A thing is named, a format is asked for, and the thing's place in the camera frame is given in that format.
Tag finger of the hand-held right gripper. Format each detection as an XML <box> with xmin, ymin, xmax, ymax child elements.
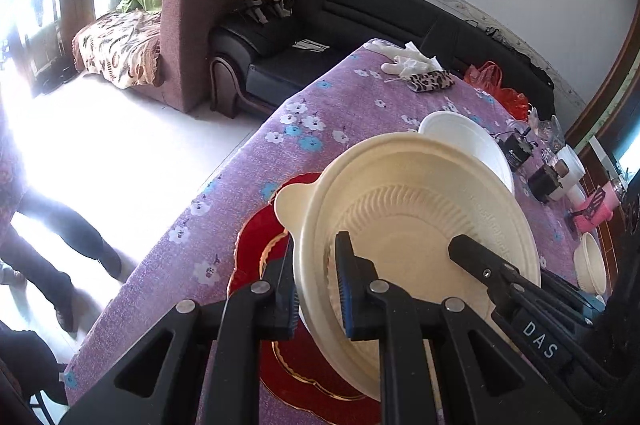
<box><xmin>447</xmin><ymin>234</ymin><xmax>523</xmax><ymax>306</ymax></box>
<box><xmin>540</xmin><ymin>267</ymin><xmax>608</xmax><ymax>313</ymax></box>

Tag maroon armchair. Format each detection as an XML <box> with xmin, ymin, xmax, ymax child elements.
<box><xmin>72</xmin><ymin>0</ymin><xmax>302</xmax><ymax>115</ymax></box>

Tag pile of black parts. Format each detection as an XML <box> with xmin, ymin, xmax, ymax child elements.
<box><xmin>239</xmin><ymin>0</ymin><xmax>293</xmax><ymax>25</ymax></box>

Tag wooden side cabinet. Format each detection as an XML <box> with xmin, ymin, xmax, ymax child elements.
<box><xmin>597</xmin><ymin>220</ymin><xmax>623</xmax><ymax>291</ymax></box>

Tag cream plastic bowl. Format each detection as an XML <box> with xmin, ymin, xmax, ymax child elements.
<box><xmin>274</xmin><ymin>132</ymin><xmax>542</xmax><ymax>403</ymax></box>
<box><xmin>573</xmin><ymin>232</ymin><xmax>608</xmax><ymax>296</ymax></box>

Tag white plastic jar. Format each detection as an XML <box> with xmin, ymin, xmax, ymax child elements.
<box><xmin>552</xmin><ymin>145</ymin><xmax>587</xmax><ymax>201</ymax></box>

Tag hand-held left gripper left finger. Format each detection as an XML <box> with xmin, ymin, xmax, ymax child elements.
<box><xmin>59</xmin><ymin>232</ymin><xmax>303</xmax><ymax>425</ymax></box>

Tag person's leg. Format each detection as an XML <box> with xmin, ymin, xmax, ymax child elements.
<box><xmin>0</xmin><ymin>225</ymin><xmax>76</xmax><ymax>333</ymax></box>
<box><xmin>15</xmin><ymin>188</ymin><xmax>123</xmax><ymax>281</ymax></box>

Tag red plastic bag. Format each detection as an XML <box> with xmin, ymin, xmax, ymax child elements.
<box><xmin>462</xmin><ymin>61</ymin><xmax>531</xmax><ymax>121</ymax></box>

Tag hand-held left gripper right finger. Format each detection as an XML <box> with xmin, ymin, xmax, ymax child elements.
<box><xmin>334</xmin><ymin>231</ymin><xmax>583</xmax><ymax>425</ymax></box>

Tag pink thermos bottle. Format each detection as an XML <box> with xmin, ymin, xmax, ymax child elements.
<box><xmin>575</xmin><ymin>182</ymin><xmax>626</xmax><ymax>233</ymax></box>

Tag patterned beige blanket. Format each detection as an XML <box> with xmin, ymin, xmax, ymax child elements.
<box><xmin>72</xmin><ymin>9</ymin><xmax>166</xmax><ymax>88</ymax></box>

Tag black motor with brown spool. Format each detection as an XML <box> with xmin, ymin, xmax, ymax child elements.
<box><xmin>527</xmin><ymin>160</ymin><xmax>568</xmax><ymax>204</ymax></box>

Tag black leather sofa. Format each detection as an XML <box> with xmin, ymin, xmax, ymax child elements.
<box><xmin>209</xmin><ymin>0</ymin><xmax>557</xmax><ymax>118</ymax></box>

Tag black phone stand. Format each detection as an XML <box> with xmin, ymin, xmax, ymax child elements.
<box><xmin>565</xmin><ymin>188</ymin><xmax>608</xmax><ymax>230</ymax></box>

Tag white gloves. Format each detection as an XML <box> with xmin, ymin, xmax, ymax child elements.
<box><xmin>367</xmin><ymin>39</ymin><xmax>443</xmax><ymax>76</ymax></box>

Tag leopard print cloth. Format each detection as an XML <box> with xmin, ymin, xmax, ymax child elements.
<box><xmin>407</xmin><ymin>69</ymin><xmax>455</xmax><ymax>93</ymax></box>

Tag white foam bowl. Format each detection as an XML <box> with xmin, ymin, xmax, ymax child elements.
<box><xmin>417</xmin><ymin>111</ymin><xmax>516</xmax><ymax>196</ymax></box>

